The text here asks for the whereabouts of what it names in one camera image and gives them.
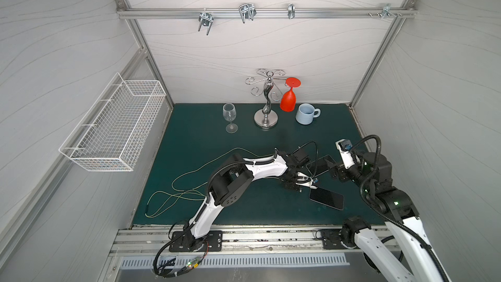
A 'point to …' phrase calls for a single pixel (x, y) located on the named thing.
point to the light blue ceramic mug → (306, 113)
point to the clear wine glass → (229, 112)
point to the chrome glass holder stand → (271, 87)
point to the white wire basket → (109, 136)
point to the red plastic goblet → (288, 102)
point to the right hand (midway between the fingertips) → (341, 154)
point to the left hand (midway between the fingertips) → (294, 183)
